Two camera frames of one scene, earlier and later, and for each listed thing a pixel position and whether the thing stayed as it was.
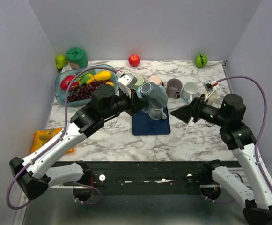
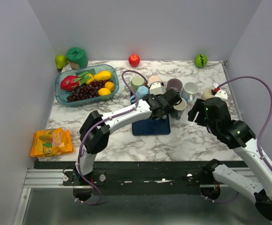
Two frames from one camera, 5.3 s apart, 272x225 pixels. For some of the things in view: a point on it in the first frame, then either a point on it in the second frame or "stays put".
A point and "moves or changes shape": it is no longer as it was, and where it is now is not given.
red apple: [134, 60] stays put
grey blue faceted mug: [154, 93] moves or changes shape
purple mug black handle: [173, 86] stays put
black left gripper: [136, 103] -> [166, 111]
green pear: [61, 61] stays put
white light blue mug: [190, 88] stays put
